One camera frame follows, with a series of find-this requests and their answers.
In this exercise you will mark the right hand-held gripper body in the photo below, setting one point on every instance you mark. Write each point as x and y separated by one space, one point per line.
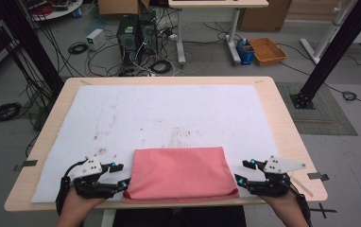
276 179

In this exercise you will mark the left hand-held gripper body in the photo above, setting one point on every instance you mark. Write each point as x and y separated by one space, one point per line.
89 181

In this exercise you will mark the pink tank top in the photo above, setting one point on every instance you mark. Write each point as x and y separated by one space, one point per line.
178 173

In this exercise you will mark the person's left hand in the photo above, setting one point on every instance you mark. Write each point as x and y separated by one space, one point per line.
81 205

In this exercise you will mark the person's right hand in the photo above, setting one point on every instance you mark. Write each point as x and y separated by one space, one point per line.
281 205

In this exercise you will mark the thin wooden stick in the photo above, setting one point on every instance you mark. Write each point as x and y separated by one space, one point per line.
304 189

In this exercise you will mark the white table leg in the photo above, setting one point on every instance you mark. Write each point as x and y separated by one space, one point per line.
106 219

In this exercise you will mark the black tape strip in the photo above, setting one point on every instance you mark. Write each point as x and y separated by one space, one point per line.
27 164
318 176

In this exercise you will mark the black tape cross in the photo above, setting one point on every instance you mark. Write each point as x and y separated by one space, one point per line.
323 210

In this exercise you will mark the white table mat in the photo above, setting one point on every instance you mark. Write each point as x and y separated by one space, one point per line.
153 113

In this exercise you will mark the person's dark clothing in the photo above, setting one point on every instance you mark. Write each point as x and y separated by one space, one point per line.
181 217

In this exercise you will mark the grey floor mat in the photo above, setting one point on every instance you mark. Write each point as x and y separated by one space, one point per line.
323 113

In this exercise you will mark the blue box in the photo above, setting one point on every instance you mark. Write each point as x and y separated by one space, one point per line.
244 52

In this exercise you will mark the wooden tray on floor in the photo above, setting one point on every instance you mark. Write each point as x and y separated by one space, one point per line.
266 50

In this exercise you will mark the black computer tower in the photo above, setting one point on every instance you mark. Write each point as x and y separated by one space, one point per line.
127 39
147 33

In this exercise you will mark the small white device box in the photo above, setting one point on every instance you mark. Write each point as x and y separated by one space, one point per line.
95 39

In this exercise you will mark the white metal stand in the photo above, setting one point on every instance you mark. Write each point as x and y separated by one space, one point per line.
326 34

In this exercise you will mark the large cardboard box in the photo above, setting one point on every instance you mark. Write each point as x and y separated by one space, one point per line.
263 15

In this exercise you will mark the white desk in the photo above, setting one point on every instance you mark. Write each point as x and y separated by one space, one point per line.
216 3

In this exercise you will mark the round white table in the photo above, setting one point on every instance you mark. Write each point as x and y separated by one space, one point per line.
55 9

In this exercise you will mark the black metal frame post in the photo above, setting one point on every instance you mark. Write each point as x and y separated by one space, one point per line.
33 47
333 53

